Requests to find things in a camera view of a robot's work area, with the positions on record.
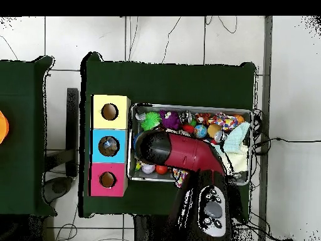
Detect orange round object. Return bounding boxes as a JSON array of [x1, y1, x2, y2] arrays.
[[0, 110, 10, 145]]

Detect dark green tablecloth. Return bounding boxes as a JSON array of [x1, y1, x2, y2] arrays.
[[78, 51, 257, 223]]

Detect purple monster toy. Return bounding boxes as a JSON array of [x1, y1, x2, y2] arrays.
[[159, 110, 181, 131]]

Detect knotted polka dot cloth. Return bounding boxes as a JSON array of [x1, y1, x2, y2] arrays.
[[172, 168, 189, 188]]

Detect wooden box with three holes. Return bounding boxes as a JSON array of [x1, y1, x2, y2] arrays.
[[88, 94, 132, 198]]

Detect small red ball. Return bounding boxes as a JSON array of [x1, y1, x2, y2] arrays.
[[155, 164, 169, 176]]

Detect crumpled polka dot cloth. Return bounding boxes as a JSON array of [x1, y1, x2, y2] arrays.
[[208, 112, 239, 132]]

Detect cream waffle cloth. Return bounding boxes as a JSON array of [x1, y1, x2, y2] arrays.
[[214, 144, 250, 173]]

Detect green spiky rubber ball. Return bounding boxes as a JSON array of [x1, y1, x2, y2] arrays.
[[140, 111, 162, 131]]

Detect blue globe ball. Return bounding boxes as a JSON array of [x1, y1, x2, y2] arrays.
[[193, 124, 208, 139]]

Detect crushed silver can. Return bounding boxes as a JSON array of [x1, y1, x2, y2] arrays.
[[213, 129, 228, 143]]

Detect shallow clear mesh bin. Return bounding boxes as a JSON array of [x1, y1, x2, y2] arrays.
[[127, 103, 254, 186]]

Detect black floor cable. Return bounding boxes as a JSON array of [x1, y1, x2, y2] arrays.
[[251, 136, 321, 156]]

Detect neighbouring green covered table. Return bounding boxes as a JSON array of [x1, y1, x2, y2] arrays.
[[0, 55, 57, 218]]

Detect mint green waffle cloth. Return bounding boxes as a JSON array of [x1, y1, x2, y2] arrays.
[[222, 121, 251, 154]]

